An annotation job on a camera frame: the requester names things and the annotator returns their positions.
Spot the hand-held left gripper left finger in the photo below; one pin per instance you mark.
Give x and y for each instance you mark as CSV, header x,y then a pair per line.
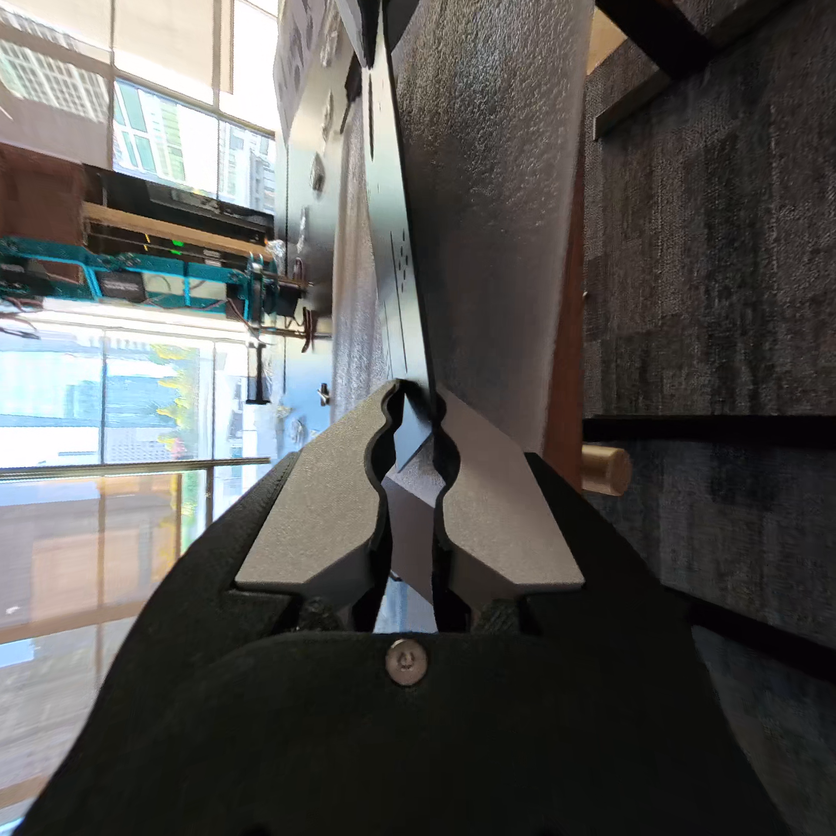
x,y
307,522

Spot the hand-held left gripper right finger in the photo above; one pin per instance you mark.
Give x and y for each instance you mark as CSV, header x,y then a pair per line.
x,y
509,522

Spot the black metal base plate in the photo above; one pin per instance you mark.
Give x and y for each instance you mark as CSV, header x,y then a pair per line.
x,y
398,294

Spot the blue toy robot arm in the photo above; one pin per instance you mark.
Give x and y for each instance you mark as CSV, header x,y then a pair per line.
x,y
196,266

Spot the round wooden desk knob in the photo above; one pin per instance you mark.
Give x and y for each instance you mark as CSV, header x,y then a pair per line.
x,y
607,469

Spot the large window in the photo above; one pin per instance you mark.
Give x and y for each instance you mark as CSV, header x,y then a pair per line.
x,y
52,392

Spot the white foam pouch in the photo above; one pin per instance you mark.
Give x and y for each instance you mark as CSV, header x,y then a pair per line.
x,y
490,196

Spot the window with beige blind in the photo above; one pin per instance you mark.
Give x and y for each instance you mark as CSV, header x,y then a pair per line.
x,y
163,143

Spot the black metal table foot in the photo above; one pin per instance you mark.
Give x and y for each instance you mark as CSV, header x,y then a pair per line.
x,y
653,39

